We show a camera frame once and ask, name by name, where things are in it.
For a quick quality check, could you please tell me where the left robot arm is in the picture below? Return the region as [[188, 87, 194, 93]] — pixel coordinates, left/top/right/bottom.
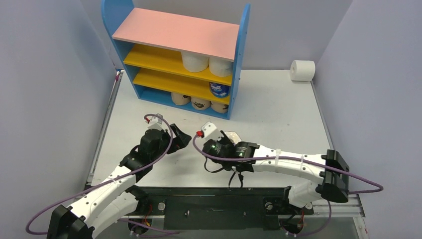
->
[[47, 124, 192, 239]]

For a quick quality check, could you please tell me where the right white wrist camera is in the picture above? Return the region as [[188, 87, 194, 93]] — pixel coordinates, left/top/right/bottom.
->
[[197, 121, 222, 141]]

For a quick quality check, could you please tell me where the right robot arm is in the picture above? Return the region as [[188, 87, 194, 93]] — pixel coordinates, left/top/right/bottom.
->
[[196, 130, 349, 213]]

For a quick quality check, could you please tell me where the plain white toilet roll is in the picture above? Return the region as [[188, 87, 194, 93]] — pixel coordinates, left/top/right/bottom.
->
[[209, 57, 233, 77]]

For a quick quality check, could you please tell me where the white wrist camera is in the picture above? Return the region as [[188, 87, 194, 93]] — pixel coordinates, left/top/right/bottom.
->
[[197, 121, 222, 141], [144, 114, 163, 130]]

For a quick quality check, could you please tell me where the blue roll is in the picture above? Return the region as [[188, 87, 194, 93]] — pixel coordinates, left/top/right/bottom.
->
[[209, 82, 230, 98], [224, 131, 242, 145]]

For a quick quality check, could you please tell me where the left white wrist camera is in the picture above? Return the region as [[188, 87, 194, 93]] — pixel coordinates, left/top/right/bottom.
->
[[144, 114, 163, 130]]

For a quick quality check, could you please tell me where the white roll lying at back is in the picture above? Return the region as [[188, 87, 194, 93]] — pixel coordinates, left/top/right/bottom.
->
[[290, 60, 316, 82]]

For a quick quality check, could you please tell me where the blue roll front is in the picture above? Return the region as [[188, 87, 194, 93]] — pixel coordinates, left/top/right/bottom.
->
[[209, 82, 230, 98]]

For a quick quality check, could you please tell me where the blue roll back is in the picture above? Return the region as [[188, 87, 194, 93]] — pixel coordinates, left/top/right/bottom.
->
[[224, 131, 242, 145]]

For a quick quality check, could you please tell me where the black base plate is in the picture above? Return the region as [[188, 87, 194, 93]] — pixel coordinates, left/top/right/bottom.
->
[[129, 187, 314, 230]]

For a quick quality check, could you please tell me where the brown cartoon roll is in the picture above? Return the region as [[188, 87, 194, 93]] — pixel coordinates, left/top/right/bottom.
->
[[171, 92, 191, 106], [191, 97, 211, 111]]

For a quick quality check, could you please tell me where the blue pink yellow shelf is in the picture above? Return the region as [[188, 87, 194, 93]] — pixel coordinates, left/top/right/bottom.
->
[[101, 0, 251, 119]]

